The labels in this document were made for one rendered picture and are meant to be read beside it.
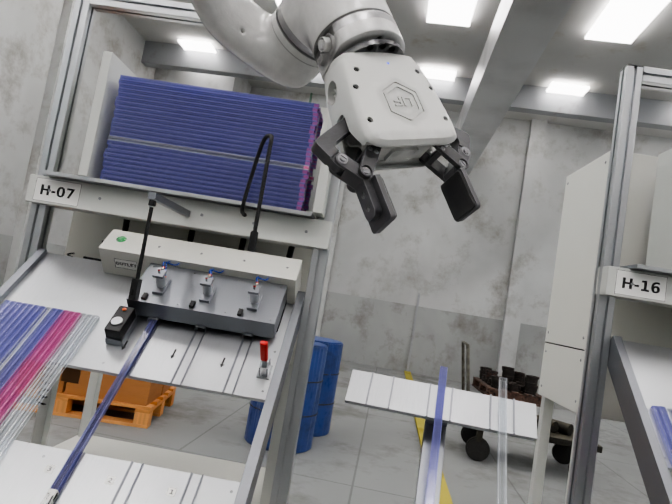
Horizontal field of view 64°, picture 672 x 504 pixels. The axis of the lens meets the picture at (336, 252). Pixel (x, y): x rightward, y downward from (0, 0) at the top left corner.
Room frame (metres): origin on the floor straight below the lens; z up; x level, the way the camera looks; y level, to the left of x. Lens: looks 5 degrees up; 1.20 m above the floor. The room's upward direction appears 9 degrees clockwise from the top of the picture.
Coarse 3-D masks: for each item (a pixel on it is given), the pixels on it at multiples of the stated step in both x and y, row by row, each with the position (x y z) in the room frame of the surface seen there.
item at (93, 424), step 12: (156, 324) 1.25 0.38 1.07; (144, 336) 1.20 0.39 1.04; (132, 360) 1.15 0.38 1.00; (120, 372) 1.13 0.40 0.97; (120, 384) 1.11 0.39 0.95; (108, 396) 1.08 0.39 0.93; (96, 420) 1.04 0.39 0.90; (84, 432) 1.02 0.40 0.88; (84, 444) 1.00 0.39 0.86; (72, 456) 0.98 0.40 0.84; (72, 468) 0.98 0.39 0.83; (60, 480) 0.95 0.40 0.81
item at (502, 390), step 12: (504, 384) 1.01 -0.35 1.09; (504, 396) 0.99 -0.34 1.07; (504, 408) 0.97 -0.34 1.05; (504, 420) 0.96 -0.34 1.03; (504, 432) 0.94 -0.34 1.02; (504, 444) 0.93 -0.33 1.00; (504, 456) 0.91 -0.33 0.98; (504, 468) 0.90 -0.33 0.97; (504, 480) 0.88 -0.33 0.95; (504, 492) 0.87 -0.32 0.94
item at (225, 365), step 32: (64, 256) 1.40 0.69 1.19; (32, 288) 1.30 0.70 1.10; (64, 288) 1.31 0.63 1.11; (96, 288) 1.32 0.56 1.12; (128, 288) 1.33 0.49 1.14; (288, 320) 1.29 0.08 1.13; (96, 352) 1.17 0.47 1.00; (128, 352) 1.18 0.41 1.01; (160, 352) 1.19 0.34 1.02; (192, 352) 1.20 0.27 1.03; (224, 352) 1.21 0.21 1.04; (256, 352) 1.21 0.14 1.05; (192, 384) 1.13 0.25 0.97; (224, 384) 1.14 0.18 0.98; (256, 384) 1.15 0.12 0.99
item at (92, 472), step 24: (24, 456) 0.99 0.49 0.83; (48, 456) 0.99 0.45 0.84; (96, 456) 1.00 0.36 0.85; (0, 480) 0.95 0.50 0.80; (24, 480) 0.96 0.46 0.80; (48, 480) 0.96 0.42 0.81; (72, 480) 0.97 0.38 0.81; (96, 480) 0.97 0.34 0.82; (120, 480) 0.97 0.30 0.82; (144, 480) 0.98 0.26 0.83; (168, 480) 0.98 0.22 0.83; (192, 480) 0.98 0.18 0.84; (216, 480) 0.99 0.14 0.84
